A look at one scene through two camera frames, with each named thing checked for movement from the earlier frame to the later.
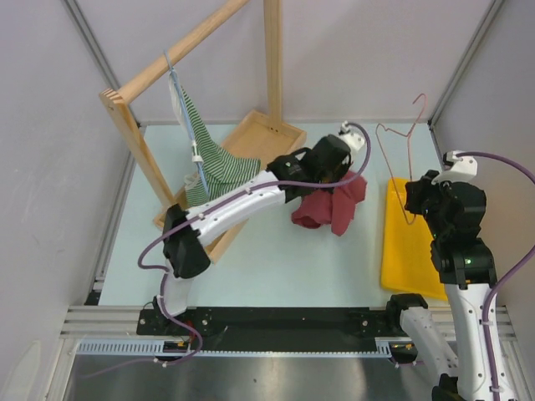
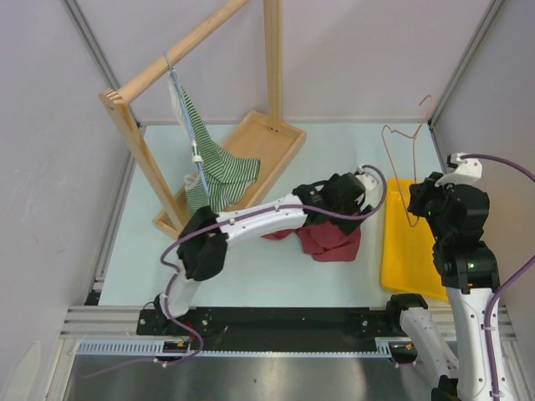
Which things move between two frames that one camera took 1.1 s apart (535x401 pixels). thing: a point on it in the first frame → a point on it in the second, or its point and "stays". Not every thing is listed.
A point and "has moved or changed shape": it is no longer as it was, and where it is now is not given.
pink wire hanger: (408, 135) has moved or changed shape
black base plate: (272, 328) stays
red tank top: (333, 205) has moved or changed shape
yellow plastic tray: (408, 264) stays
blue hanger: (196, 151) stays
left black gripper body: (338, 173) → (349, 210)
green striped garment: (218, 168) stays
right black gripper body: (426, 199) stays
